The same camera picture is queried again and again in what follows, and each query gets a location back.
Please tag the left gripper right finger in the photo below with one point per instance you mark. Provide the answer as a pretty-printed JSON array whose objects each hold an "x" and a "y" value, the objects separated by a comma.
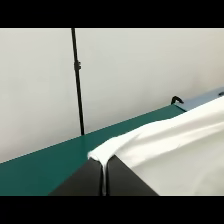
[{"x": 128, "y": 181}]

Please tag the black stand pole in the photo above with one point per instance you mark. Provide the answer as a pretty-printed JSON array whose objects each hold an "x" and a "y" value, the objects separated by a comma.
[{"x": 77, "y": 80}]

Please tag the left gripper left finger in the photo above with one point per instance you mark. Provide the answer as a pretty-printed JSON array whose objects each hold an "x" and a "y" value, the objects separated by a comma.
[{"x": 83, "y": 181}]

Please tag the white shirt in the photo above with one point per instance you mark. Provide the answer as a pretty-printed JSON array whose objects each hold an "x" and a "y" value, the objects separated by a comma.
[{"x": 173, "y": 150}]

